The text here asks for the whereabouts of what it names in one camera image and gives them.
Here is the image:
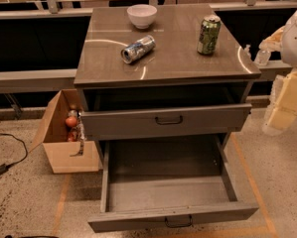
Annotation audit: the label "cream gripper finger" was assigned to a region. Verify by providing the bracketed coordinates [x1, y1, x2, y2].
[258, 27, 284, 52]
[262, 68, 297, 136]

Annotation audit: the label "green soda can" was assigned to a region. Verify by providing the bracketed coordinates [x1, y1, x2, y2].
[197, 15, 222, 55]

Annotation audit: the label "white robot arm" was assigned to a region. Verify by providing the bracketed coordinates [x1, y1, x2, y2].
[259, 11, 297, 135]

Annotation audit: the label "upper grey drawer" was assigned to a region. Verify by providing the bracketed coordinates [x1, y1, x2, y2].
[81, 104, 251, 141]

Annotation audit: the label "grey drawer cabinet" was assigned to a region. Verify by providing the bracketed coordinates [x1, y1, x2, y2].
[73, 3, 262, 142]

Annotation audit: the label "blue silver can lying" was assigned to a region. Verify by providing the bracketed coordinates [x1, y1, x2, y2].
[121, 35, 156, 64]

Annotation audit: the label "open middle grey drawer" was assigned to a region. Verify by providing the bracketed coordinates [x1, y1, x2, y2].
[88, 135, 258, 233]

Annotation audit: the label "clear sanitizer bottle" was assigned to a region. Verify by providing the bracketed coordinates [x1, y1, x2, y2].
[254, 50, 271, 65]

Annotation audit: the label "small clear pump bottle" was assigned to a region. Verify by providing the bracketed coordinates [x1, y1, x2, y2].
[244, 45, 251, 58]

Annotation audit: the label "white bowl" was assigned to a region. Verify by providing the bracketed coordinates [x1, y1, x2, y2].
[126, 4, 157, 29]

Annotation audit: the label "snack bags in box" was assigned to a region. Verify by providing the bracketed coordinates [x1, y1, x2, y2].
[66, 109, 86, 157]

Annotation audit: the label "orange fruit in box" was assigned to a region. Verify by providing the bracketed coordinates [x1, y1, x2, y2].
[66, 116, 77, 128]

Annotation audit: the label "cardboard box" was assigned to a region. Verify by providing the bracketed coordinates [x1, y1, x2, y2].
[30, 89, 101, 174]

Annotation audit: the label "black power cable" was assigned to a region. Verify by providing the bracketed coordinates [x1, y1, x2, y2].
[0, 130, 29, 180]

